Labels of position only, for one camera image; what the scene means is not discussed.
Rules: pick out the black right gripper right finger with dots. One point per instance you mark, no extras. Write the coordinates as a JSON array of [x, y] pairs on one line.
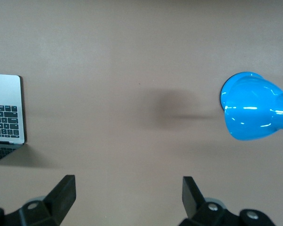
[[193, 202]]

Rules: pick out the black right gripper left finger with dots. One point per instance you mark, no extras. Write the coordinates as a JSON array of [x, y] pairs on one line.
[[56, 202]]

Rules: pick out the silver laptop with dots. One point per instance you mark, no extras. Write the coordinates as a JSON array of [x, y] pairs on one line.
[[7, 89]]

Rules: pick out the blue desk lamp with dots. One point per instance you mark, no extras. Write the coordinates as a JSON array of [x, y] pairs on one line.
[[250, 113]]

